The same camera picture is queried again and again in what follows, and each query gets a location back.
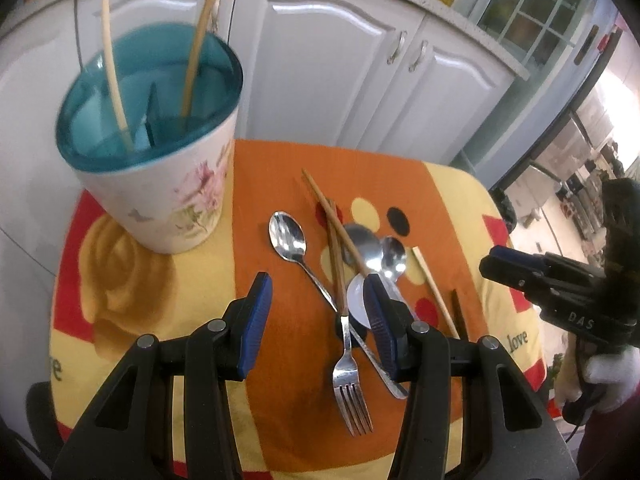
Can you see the glass pane cabinet door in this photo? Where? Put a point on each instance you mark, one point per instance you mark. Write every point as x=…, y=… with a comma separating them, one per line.
x=535, y=5

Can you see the brown wooden chopstick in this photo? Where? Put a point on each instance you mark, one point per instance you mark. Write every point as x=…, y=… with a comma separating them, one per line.
x=330, y=210

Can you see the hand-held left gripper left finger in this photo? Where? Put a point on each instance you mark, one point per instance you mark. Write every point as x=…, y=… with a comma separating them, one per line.
x=255, y=320

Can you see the white ceramic spoon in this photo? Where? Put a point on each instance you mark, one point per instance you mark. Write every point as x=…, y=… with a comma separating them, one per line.
x=357, y=300

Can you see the dark wooden chopstick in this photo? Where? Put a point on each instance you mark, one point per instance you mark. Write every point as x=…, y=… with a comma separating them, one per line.
x=459, y=315

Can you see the bamboo chopsticks in cup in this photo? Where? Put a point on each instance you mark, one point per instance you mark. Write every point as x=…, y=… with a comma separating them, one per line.
x=150, y=5

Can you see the floral utensil cup teal inside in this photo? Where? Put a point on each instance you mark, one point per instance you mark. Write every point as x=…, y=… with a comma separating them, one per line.
x=165, y=195

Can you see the person's right hand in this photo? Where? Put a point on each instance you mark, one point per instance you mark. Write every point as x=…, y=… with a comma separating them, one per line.
x=617, y=375

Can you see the black chair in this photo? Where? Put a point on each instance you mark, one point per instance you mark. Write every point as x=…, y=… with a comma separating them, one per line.
x=42, y=435

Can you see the long metal spoon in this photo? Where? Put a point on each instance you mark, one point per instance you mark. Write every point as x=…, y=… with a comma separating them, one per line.
x=287, y=237

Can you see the small metal spoon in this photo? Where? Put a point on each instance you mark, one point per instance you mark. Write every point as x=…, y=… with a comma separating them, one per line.
x=393, y=257

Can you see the white cabinet door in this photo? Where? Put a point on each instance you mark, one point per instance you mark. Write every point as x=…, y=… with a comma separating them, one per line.
x=465, y=105
x=320, y=70

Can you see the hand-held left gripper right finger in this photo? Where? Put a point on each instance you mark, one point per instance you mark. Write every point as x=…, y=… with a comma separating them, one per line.
x=380, y=330

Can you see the person's maroon clothing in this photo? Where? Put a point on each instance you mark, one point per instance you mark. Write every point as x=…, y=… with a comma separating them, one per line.
x=610, y=450

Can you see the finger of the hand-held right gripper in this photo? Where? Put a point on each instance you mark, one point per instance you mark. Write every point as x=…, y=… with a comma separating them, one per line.
x=510, y=275
x=530, y=259

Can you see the orange yellow printed blanket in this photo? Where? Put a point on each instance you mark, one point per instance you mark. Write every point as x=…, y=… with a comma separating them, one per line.
x=260, y=185

